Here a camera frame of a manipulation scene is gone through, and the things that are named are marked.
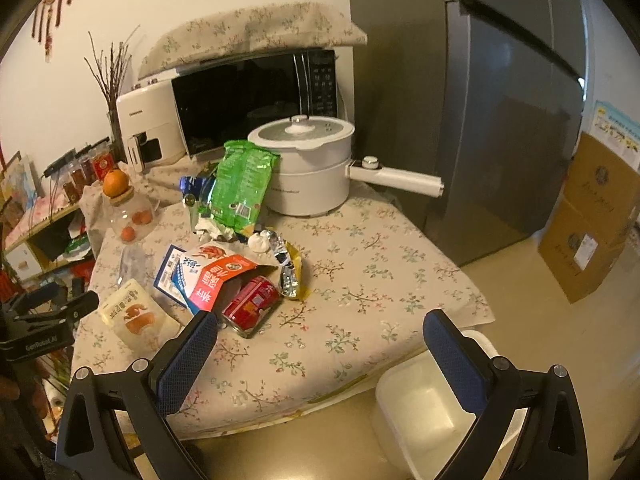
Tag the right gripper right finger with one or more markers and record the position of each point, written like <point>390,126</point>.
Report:
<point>551,443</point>

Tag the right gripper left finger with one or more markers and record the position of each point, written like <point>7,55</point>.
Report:
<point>90,441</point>

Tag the cream snack pouch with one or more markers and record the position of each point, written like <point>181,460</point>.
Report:
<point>137,319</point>

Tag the blue white printed box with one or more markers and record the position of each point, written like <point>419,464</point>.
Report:
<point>163,279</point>

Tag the clear plastic bottle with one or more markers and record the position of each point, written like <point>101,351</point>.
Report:
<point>133,265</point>

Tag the blue white red rice bag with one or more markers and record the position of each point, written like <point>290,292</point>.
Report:
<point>203,272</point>

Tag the red drink can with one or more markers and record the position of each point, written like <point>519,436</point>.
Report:
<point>251,305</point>

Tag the silver yellow foil wrapper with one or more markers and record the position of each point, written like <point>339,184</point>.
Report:
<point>290,270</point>

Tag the green snack bag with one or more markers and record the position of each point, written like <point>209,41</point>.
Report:
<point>241,182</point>

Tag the white trash bin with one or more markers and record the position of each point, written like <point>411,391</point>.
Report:
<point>417,419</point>

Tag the wooden shelf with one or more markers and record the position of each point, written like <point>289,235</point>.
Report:
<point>38,244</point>

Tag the glass jar with fruit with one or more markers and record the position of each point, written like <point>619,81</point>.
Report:
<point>132,216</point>

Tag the orange on jar lid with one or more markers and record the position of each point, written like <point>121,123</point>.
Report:
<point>115,183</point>

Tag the red label spice jar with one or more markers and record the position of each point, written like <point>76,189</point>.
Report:
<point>102,162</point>

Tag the floral tablecloth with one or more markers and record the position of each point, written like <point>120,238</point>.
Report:
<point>369,277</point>

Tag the lower cardboard box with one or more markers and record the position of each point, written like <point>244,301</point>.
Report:
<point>577,256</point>

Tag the cardboard box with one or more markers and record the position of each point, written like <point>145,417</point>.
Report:
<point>577,256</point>
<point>604,189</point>

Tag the white air fryer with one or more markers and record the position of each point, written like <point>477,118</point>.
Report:
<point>150,126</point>

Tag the upper cardboard box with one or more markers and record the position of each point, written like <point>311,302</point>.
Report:
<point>604,189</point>

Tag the dried branches in vase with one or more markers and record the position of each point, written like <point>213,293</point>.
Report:
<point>109,69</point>

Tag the white electric cooking pot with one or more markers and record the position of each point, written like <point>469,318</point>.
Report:
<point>315,166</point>

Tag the black microwave oven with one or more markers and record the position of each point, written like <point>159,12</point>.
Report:
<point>227,100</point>

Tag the floral cloth on microwave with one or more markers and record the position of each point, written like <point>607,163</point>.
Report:
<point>256,29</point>

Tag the grey refrigerator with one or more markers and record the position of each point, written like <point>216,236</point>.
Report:
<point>484,94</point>

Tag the red hanging wall ornament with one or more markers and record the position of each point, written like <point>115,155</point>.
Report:
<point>46,19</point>

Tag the wall poster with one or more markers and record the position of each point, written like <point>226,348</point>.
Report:
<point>617,132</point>

